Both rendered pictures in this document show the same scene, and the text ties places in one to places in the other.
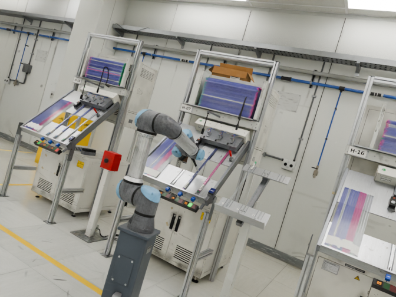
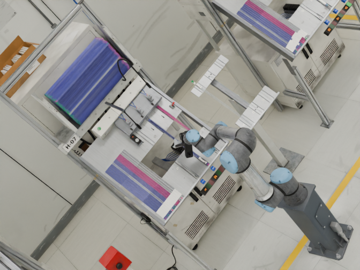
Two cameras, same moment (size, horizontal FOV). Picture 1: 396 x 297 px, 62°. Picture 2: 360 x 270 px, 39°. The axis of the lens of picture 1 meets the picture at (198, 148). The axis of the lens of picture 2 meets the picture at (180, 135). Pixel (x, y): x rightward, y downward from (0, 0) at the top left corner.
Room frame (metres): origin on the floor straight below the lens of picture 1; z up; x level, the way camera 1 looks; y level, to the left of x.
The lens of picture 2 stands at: (0.45, 1.73, 2.91)
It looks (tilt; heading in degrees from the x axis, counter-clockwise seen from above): 36 degrees down; 318
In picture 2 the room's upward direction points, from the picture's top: 42 degrees counter-clockwise
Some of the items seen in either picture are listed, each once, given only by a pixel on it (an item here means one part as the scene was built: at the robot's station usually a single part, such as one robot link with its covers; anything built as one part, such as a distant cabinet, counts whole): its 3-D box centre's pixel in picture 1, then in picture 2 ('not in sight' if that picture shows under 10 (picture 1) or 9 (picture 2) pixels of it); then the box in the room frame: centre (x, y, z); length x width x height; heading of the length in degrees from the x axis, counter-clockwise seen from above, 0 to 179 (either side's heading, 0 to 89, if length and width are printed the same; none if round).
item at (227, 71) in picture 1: (239, 73); (28, 55); (3.16, -0.18, 1.82); 0.68 x 0.30 x 0.20; 63
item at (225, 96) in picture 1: (229, 98); (88, 80); (2.85, -0.14, 1.52); 0.51 x 0.13 x 0.27; 63
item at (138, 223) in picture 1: (142, 220); (292, 190); (1.79, 0.18, 0.60); 0.15 x 0.15 x 0.10
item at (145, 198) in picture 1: (147, 199); (283, 180); (1.80, 0.19, 0.72); 0.13 x 0.12 x 0.14; 60
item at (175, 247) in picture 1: (190, 227); (176, 185); (2.98, -0.14, 0.31); 0.70 x 0.65 x 0.62; 63
